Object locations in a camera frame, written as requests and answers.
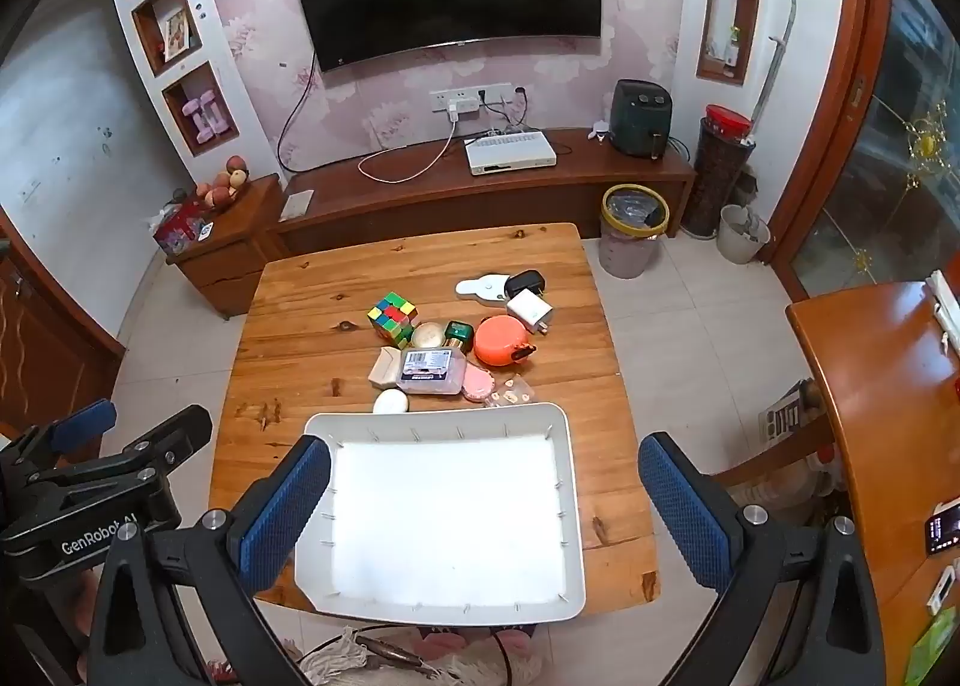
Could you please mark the multicoloured puzzle cube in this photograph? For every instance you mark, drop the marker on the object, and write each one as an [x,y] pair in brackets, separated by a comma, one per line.
[391,317]

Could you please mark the small beige box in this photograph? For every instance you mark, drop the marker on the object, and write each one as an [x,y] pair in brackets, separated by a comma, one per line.
[385,367]

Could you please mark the picture frame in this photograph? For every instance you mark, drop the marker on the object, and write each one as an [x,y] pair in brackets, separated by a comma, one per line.
[176,32]

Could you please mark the pink dumbbells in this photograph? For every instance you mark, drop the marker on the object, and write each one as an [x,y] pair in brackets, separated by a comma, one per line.
[202,120]

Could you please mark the orange round case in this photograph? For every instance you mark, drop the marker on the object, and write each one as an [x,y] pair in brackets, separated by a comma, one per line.
[499,341]

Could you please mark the white plastic gadget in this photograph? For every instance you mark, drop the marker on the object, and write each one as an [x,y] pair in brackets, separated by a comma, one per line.
[487,289]

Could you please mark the white power strip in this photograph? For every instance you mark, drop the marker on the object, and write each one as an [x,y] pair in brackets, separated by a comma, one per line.
[450,97]

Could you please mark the white egg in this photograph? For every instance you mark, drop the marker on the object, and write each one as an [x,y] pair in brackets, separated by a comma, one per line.
[390,403]

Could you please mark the clear small packet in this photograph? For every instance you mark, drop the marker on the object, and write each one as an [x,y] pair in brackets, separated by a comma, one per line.
[510,392]

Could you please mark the white power adapter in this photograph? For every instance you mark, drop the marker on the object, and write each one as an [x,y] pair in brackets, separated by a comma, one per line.
[531,311]

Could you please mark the clear plastic box with label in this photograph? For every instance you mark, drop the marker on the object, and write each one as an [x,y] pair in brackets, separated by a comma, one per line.
[431,375]

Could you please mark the green packet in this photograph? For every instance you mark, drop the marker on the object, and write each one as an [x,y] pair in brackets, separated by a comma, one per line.
[930,645]

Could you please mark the red printed box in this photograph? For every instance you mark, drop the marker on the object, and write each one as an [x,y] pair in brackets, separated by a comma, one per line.
[180,229]

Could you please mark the white bucket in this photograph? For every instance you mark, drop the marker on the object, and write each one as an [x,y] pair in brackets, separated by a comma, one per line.
[739,240]

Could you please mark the pink round compact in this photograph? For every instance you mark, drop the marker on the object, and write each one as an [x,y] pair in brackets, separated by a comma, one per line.
[478,384]

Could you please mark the long wooden television cabinet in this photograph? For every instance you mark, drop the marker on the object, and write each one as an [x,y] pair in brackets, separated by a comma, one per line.
[487,199]

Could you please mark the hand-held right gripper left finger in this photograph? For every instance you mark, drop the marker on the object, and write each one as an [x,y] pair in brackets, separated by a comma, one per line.
[289,513]

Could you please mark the black power adapter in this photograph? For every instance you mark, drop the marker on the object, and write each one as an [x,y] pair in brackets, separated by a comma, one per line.
[525,281]

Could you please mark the white plastic tray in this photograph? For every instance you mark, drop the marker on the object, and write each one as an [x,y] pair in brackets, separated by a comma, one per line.
[450,528]

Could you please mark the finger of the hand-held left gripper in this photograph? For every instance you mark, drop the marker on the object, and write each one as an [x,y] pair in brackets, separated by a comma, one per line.
[84,424]
[174,433]

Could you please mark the black device with display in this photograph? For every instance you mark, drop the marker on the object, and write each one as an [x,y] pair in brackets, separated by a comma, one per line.
[941,528]

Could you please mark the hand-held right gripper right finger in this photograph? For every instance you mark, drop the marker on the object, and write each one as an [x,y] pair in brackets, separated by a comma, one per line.
[686,513]

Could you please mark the trash bin with yellow rim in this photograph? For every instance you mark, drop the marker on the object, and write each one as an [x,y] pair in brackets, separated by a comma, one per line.
[630,255]

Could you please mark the small wooden side cabinet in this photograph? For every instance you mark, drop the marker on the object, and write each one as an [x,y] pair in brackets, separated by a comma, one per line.
[225,259]

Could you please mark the white card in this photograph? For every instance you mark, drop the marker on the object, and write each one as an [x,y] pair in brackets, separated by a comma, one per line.
[297,204]

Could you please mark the wooden glass door cabinet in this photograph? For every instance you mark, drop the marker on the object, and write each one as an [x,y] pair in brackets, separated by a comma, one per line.
[885,169]

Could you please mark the dark green air fryer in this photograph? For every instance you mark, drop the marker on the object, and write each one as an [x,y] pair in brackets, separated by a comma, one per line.
[637,116]

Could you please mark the white set-top box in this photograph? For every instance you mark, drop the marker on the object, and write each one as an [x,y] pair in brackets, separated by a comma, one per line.
[510,152]

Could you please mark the glossy wooden desk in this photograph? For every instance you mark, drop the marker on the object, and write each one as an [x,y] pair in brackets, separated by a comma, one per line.
[877,394]

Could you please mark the sword with curved scabbard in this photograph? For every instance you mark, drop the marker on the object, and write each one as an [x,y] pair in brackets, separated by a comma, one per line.
[780,53]

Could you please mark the pink slipper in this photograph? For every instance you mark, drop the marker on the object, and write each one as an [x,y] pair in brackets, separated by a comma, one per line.
[514,645]
[454,645]

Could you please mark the small green box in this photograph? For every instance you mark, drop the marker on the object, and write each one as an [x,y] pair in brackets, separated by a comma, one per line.
[457,334]

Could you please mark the white wall shelf unit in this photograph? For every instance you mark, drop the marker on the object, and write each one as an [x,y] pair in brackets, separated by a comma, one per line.
[686,79]
[255,146]

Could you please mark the tall dark container red lid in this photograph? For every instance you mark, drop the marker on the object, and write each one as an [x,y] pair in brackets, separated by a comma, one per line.
[712,176]

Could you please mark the small white device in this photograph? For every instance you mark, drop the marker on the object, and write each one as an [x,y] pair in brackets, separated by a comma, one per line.
[943,590]

